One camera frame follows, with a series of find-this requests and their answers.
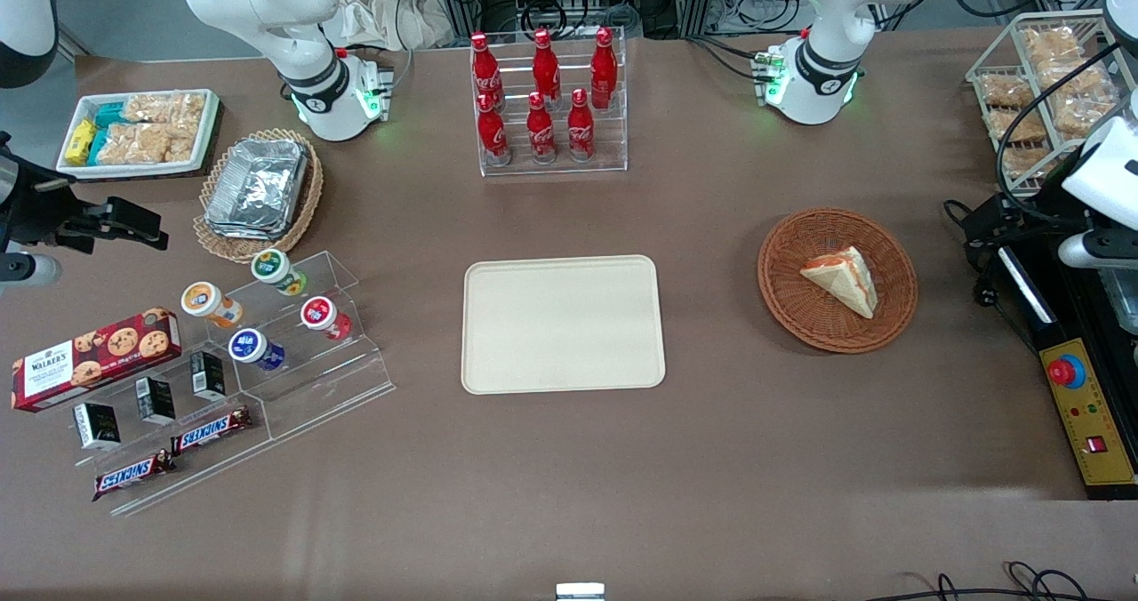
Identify yellow emergency stop control box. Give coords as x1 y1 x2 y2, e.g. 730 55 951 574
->
1038 338 1138 501

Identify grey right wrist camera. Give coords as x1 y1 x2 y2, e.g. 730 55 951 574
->
0 253 64 287

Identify brown round wicker basket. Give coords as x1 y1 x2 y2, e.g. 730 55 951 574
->
757 207 919 355

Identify light oval wicker basket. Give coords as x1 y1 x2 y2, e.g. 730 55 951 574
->
192 127 325 266

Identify white plastic bag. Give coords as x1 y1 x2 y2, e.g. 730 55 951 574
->
322 0 456 52

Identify yellow snack packet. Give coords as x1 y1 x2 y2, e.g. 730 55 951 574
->
65 118 98 167

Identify orange lid yogurt cup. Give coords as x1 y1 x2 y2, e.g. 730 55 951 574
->
180 281 244 330

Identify clear fried snack bag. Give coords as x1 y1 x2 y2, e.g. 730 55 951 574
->
1000 143 1062 180
1037 57 1114 97
987 107 1047 145
1021 27 1084 66
978 71 1038 109
1053 94 1117 138

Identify clear acrylic bottle rack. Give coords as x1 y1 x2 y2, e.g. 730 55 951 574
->
469 25 629 179

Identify black power cable with plug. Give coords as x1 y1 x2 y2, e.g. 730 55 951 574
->
942 198 1043 355

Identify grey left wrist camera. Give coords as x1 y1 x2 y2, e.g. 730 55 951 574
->
1057 231 1138 271

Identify clear rice cracker bag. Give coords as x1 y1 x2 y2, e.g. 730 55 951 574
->
96 122 195 167
123 92 208 140

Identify red Walkers cookie box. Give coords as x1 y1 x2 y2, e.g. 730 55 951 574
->
10 307 184 414

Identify triangular sandwich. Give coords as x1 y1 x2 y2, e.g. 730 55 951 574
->
799 245 880 321

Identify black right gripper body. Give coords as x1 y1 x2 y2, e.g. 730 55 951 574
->
0 132 100 256

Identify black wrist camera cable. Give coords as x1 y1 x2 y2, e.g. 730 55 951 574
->
994 39 1125 228

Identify green lid yogurt cup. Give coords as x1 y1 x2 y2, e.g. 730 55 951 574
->
251 247 309 298

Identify white wire rack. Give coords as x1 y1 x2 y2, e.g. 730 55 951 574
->
965 9 1138 198

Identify black floor cables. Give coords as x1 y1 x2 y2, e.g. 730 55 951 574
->
876 561 1114 601

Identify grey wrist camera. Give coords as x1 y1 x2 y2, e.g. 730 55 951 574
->
0 253 64 287
1057 231 1138 271

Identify red cola bottle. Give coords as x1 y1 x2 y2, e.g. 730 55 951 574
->
525 92 558 164
477 92 513 167
531 28 564 106
469 32 505 111
589 27 620 111
566 88 597 163

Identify small black carton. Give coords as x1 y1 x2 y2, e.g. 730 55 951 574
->
72 401 123 453
189 350 228 403
134 375 177 427

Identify red lid yogurt cup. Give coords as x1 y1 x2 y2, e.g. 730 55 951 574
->
300 295 354 342

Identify white rectangular snack tray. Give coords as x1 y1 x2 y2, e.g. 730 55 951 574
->
55 88 224 182

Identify beige rectangular tray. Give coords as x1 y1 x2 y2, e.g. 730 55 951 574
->
461 255 667 396

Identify blue lid yogurt cup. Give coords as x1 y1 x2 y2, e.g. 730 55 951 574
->
228 327 287 373

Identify clear acrylic stepped display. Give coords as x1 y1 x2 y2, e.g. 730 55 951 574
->
52 249 397 519

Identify Snickers chocolate bar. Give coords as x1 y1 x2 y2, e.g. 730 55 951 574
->
170 405 253 457
92 449 177 503

